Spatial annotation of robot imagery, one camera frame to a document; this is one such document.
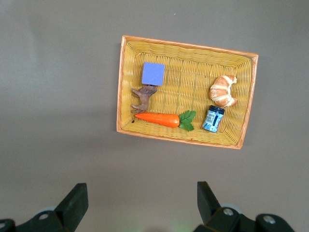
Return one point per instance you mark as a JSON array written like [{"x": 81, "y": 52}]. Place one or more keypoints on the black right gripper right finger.
[{"x": 210, "y": 207}]

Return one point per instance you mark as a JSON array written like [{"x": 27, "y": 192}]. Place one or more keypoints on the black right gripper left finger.
[{"x": 70, "y": 205}]

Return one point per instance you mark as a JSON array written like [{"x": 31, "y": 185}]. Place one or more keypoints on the small blue labelled jar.
[{"x": 213, "y": 119}]

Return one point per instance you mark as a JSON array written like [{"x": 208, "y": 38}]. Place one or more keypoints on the orange toy carrot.
[{"x": 159, "y": 119}]

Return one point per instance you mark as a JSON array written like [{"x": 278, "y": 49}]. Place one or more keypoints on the toy croissant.
[{"x": 220, "y": 91}]

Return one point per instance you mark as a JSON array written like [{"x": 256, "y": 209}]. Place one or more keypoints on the brown toy animal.
[{"x": 144, "y": 99}]

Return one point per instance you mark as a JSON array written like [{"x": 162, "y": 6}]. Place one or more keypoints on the yellow wicker basket orange rim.
[{"x": 188, "y": 79}]

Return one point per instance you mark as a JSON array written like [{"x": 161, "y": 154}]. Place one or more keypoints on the brown table cloth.
[{"x": 48, "y": 72}]

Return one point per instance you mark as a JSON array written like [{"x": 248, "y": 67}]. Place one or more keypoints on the purple foam cube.
[{"x": 153, "y": 73}]

